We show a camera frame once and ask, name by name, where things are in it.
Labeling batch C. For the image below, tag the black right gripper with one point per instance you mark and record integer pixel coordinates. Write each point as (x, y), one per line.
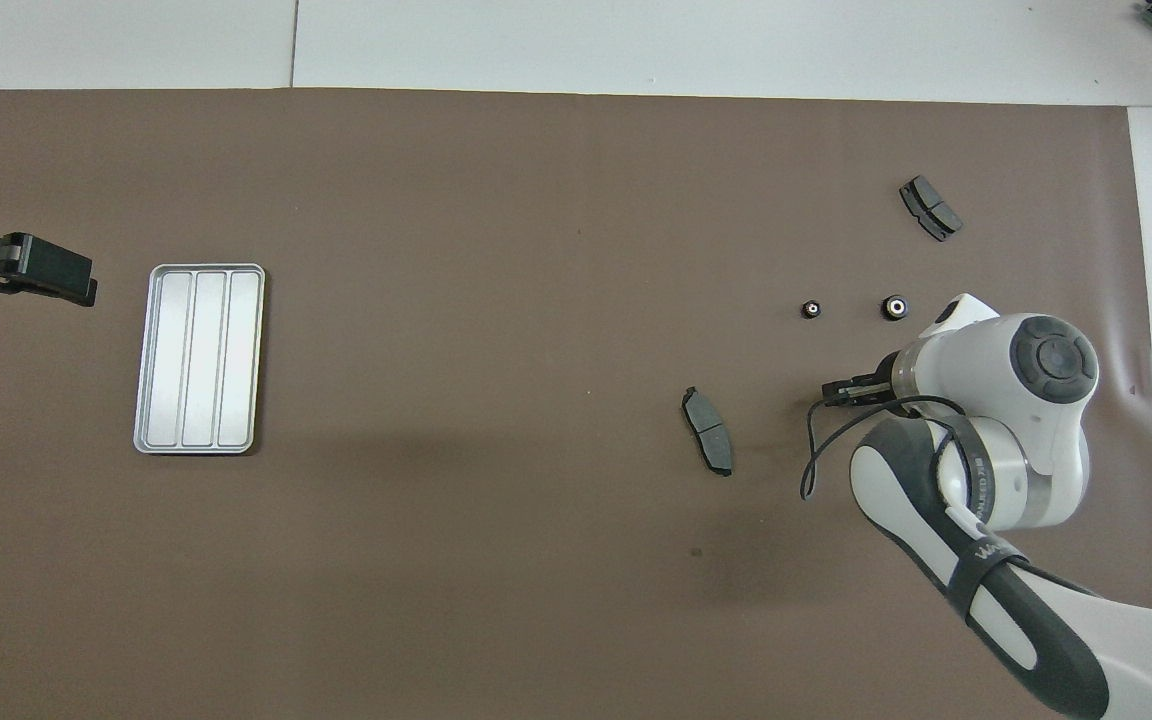
(881, 390)

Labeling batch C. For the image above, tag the small black bearing gear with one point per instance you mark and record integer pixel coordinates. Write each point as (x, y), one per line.
(811, 309)

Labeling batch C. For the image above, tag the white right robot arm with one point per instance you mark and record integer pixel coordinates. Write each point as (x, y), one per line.
(986, 360)

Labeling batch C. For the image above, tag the silver ribbed metal tray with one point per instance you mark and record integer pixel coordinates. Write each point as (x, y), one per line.
(199, 358)

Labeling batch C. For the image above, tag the long grey brake pad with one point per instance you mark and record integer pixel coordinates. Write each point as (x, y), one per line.
(708, 432)

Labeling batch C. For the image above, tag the short dark brake pad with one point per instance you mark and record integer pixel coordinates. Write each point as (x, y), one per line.
(931, 207)

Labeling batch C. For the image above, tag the brown table mat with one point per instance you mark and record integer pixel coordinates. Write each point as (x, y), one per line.
(496, 300)

